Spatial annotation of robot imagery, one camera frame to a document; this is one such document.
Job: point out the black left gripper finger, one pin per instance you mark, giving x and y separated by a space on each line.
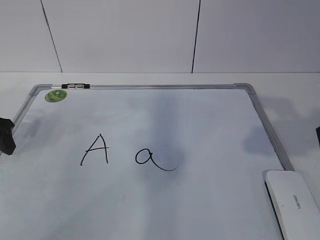
7 144

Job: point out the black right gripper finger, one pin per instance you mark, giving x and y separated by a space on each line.
318 134

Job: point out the white rectangular whiteboard eraser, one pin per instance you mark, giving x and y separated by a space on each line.
295 207

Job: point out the round green magnet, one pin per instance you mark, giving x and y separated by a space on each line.
55 96

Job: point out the white aluminium-framed whiteboard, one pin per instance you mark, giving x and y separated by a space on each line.
140 163

